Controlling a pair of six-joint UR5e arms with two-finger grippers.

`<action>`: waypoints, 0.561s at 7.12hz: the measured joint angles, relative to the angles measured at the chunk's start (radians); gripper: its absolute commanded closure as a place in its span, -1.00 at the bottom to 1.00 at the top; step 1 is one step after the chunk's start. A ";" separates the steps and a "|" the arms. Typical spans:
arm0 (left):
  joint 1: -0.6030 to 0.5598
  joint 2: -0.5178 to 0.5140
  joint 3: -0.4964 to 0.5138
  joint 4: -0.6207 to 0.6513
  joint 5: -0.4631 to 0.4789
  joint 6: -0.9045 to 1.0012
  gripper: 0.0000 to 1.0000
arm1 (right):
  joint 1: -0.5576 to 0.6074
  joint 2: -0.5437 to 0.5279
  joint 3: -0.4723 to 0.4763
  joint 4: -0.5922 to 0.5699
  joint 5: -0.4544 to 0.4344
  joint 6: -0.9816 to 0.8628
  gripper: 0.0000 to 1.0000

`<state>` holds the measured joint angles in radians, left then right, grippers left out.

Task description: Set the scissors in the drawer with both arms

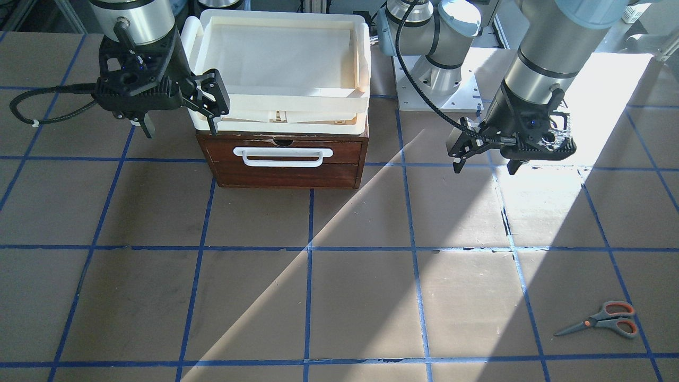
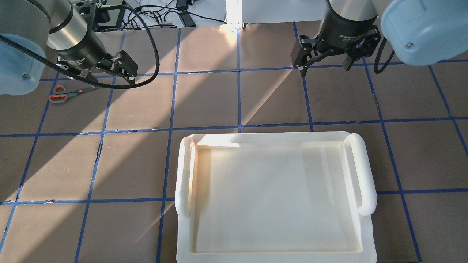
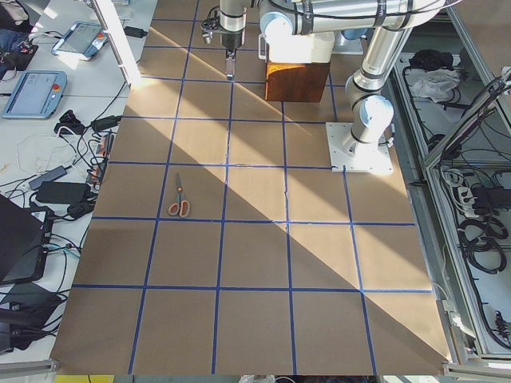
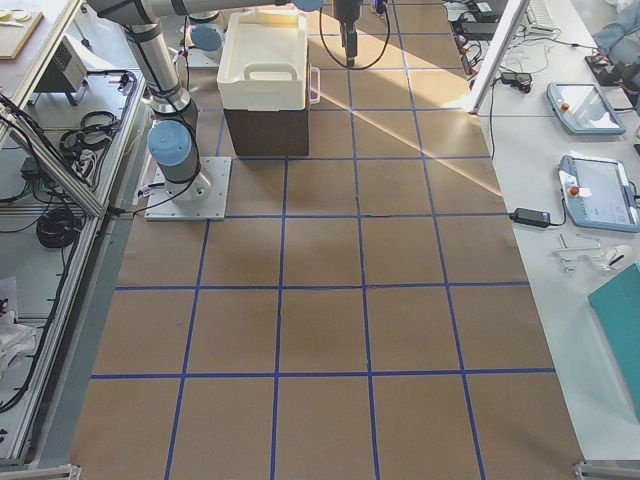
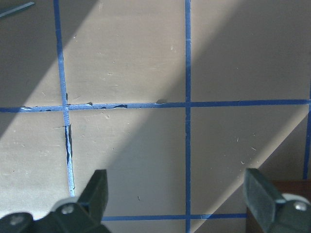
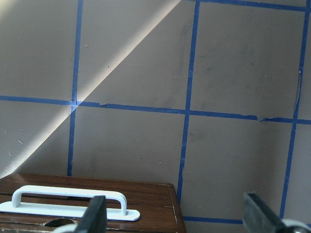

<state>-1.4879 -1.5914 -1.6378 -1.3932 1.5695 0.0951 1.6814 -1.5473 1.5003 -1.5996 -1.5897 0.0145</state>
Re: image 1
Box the brown wooden drawer cabinet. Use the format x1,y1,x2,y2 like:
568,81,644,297
196,118,369,189

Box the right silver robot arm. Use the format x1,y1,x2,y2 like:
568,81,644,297
90,1,230,138

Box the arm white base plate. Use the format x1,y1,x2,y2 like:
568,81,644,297
393,56,483,113

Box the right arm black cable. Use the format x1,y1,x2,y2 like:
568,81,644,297
10,83,107,128

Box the wooden drawer with white handle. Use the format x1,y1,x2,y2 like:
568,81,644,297
202,139,363,168

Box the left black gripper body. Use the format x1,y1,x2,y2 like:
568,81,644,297
480,82,577,161

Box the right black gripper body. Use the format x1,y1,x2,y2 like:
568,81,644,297
92,32,196,119

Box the grey orange scissors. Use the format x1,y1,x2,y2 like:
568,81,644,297
554,301,639,338

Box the white plastic bin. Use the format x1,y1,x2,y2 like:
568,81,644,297
180,10,371,135

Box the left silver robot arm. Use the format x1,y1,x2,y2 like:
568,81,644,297
376,1,639,175

